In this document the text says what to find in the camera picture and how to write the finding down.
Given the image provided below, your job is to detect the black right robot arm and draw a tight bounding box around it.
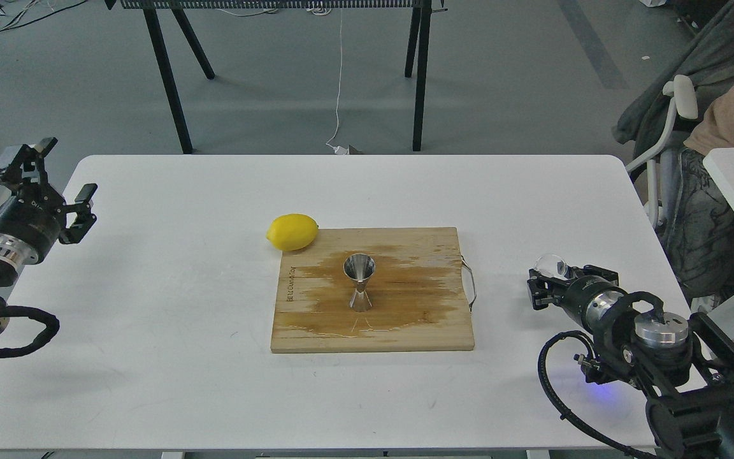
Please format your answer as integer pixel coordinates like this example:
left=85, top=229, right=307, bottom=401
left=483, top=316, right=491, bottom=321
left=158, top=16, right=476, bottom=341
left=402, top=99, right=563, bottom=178
left=527, top=259, right=734, bottom=458

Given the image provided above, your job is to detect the yellow lemon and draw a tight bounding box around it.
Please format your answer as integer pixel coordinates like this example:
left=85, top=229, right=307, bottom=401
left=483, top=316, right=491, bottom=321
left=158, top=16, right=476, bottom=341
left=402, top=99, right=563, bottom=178
left=266, top=213, right=319, bottom=252

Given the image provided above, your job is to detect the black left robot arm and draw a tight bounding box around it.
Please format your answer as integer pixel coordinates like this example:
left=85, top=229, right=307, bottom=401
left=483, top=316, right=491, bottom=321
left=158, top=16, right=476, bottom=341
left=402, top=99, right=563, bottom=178
left=0, top=137, right=98, bottom=358

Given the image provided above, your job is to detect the white office chair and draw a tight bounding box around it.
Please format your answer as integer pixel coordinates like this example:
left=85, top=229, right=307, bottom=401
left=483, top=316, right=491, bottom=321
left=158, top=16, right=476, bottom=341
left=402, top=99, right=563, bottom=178
left=626, top=75, right=699, bottom=229

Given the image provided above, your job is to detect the wooden cutting board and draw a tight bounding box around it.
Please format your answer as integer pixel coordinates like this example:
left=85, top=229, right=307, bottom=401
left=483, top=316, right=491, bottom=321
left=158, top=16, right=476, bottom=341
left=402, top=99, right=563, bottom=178
left=270, top=227, right=475, bottom=354

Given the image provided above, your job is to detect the steel double jigger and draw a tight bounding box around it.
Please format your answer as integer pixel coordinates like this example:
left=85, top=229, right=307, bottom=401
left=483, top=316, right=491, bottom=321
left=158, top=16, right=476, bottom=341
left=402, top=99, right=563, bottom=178
left=343, top=253, right=376, bottom=312

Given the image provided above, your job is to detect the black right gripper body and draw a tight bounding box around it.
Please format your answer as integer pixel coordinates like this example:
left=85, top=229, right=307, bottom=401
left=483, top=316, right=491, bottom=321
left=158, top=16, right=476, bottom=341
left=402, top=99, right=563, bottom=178
left=559, top=275, right=627, bottom=333

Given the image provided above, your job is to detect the seated person in tan shirt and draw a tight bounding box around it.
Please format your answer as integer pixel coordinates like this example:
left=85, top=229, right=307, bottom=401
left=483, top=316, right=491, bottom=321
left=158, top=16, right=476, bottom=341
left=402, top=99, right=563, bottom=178
left=661, top=85, right=734, bottom=300

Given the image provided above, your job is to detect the black metal frame table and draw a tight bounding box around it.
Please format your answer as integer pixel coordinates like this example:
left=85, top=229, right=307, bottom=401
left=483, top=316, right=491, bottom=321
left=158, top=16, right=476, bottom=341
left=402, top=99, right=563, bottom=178
left=104, top=1, right=448, bottom=154

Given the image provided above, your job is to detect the small clear glass beaker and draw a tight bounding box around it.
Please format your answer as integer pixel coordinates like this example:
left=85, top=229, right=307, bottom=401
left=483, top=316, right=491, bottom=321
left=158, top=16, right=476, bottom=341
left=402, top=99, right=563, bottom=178
left=533, top=253, right=573, bottom=280

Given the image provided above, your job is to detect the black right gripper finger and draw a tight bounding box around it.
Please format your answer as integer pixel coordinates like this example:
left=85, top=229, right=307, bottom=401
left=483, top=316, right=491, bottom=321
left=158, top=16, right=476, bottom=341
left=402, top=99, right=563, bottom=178
left=570, top=265, right=619, bottom=288
left=527, top=268, right=568, bottom=310

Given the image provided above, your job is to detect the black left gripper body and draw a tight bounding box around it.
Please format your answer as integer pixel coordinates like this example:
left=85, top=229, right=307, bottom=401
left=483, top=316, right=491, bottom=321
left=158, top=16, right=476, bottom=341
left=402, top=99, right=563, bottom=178
left=0, top=196, right=65, bottom=265

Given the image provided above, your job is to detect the white hanging cable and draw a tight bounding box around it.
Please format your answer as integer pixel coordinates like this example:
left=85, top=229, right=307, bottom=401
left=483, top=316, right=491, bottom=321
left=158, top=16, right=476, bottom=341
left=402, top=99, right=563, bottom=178
left=325, top=9, right=350, bottom=156

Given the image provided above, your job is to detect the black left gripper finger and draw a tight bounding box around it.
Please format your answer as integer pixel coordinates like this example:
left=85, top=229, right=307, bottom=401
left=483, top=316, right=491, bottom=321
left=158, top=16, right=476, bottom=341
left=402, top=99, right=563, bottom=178
left=0, top=137, right=59, bottom=205
left=58, top=183, right=98, bottom=245

